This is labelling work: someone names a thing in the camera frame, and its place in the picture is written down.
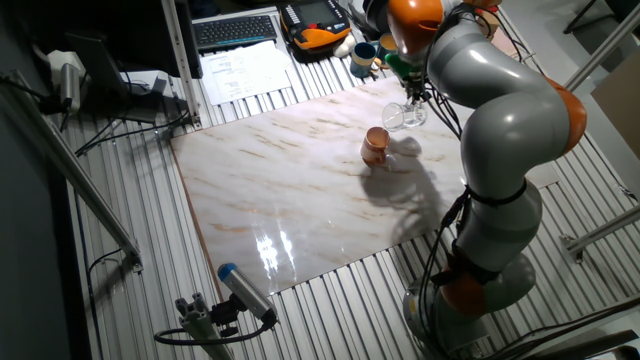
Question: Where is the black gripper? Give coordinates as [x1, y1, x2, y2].
[407, 74, 433, 108]

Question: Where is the clear glass mug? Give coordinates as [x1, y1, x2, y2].
[381, 101, 429, 133]

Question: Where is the dark teal mug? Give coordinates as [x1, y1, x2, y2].
[375, 32, 399, 66]

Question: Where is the teal mug yellow band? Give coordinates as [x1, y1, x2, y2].
[349, 42, 382, 80]

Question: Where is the small white rounded object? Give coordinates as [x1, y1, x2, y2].
[333, 33, 357, 59]

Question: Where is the black round device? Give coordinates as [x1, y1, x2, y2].
[363, 0, 394, 35]

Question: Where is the orange black teach pendant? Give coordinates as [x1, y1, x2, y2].
[279, 0, 352, 51]

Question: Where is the white printed paper sheet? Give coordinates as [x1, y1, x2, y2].
[199, 40, 293, 106]

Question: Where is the white marble pattern board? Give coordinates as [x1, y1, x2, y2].
[169, 72, 560, 297]

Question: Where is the black keyboard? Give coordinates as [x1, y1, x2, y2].
[192, 14, 279, 51]

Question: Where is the brown cardboard sheet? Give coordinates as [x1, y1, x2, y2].
[589, 49, 640, 161]

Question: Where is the short aluminium floor profile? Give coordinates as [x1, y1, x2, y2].
[559, 204, 640, 264]

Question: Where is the black monitor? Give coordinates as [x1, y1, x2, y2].
[64, 0, 204, 81]

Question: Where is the black metal bar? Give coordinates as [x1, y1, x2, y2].
[519, 327, 640, 360]

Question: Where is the black monitor stand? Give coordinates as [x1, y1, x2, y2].
[64, 30, 176, 125]

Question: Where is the long slanted aluminium profile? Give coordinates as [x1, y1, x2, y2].
[0, 69, 145, 274]

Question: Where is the thick aluminium frame beam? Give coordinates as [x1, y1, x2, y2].
[564, 4, 640, 94]

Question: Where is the aluminium frame post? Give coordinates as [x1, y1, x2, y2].
[159, 0, 202, 129]

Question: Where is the silver camera blue end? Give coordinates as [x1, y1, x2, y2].
[217, 262, 279, 325]

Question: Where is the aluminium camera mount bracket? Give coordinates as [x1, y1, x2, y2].
[174, 292, 241, 360]

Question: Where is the black camera cable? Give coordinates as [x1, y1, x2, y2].
[153, 312, 279, 347]

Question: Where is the silver device white mount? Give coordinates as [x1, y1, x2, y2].
[47, 49, 87, 114]

